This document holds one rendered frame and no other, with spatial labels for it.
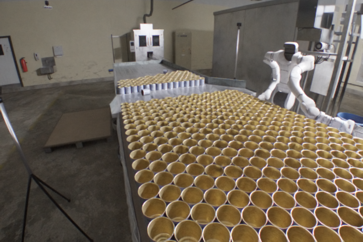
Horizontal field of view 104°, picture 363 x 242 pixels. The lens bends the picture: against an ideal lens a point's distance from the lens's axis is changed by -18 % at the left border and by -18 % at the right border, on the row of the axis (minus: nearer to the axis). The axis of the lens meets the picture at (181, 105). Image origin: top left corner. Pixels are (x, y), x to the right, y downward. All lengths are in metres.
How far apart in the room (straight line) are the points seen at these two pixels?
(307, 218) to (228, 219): 0.23
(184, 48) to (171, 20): 1.40
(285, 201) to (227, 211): 0.20
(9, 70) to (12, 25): 1.71
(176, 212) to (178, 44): 7.62
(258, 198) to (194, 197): 0.21
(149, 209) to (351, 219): 0.60
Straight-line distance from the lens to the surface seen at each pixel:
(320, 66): 3.36
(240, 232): 0.55
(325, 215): 0.68
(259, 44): 3.74
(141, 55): 6.46
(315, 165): 0.84
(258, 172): 0.70
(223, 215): 0.59
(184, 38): 8.07
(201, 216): 0.60
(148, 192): 0.64
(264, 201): 0.64
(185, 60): 8.14
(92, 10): 7.93
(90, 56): 7.89
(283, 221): 0.62
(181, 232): 0.55
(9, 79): 8.88
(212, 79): 2.26
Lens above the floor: 1.65
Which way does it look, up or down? 22 degrees down
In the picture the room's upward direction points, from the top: straight up
